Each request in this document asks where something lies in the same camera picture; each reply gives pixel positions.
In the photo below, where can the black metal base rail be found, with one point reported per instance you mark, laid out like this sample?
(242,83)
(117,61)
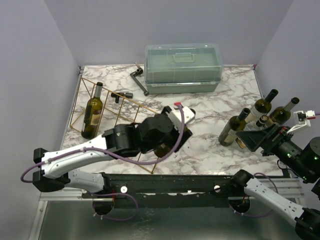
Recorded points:
(180,191)

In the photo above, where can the green wine bottle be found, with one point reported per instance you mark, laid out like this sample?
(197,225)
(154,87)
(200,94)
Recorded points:
(261,107)
(163,151)
(282,114)
(236,123)
(92,114)

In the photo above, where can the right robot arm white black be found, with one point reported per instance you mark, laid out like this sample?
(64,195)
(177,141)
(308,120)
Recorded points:
(303,163)

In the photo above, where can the green plastic storage box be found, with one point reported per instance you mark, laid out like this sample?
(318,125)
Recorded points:
(182,68)

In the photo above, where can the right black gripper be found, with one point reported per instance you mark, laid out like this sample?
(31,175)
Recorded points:
(268,141)

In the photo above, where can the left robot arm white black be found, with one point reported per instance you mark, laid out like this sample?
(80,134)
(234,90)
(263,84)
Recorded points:
(146,143)

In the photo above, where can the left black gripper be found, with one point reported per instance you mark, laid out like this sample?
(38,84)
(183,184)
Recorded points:
(173,142)

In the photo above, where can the grey metal crank handle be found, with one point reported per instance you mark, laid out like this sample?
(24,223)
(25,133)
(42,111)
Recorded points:
(139,71)

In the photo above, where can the gold wire wine rack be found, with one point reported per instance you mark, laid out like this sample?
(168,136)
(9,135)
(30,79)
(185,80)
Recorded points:
(116,109)

